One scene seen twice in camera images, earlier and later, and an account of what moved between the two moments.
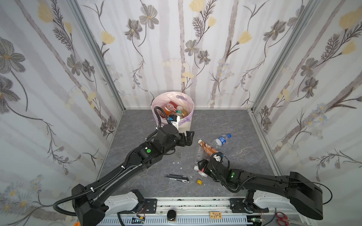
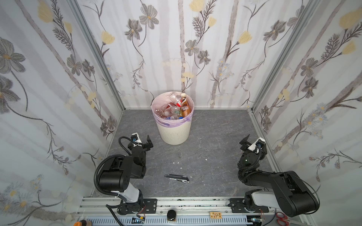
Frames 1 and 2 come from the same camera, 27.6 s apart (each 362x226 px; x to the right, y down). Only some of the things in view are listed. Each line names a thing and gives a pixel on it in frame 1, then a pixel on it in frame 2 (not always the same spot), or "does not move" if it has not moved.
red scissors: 283,220 does not move
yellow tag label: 215,215 does not move
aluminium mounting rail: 218,212 does not move
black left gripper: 184,139 -> 143,146
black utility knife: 182,178 does not move
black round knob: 171,215 does not move
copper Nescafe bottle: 207,148 -> 185,110
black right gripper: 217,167 -> 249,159
